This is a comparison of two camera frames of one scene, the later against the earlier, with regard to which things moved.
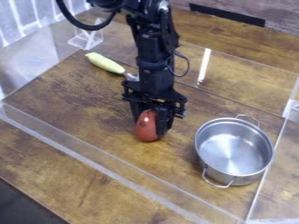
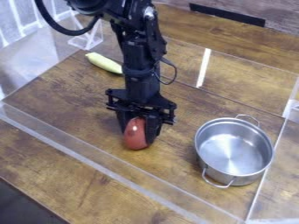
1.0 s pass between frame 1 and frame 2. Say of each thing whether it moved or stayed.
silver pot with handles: stayed
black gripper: moved
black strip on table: stayed
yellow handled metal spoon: stayed
